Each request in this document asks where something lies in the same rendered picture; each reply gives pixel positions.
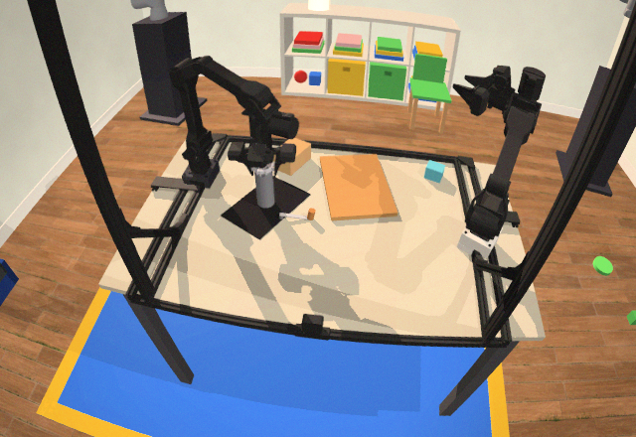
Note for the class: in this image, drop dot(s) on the orange flat rectangular board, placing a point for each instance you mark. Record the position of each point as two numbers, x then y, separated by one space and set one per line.
356 187

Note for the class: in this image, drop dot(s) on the teal rectangular box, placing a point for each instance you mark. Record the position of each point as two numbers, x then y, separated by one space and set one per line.
433 171

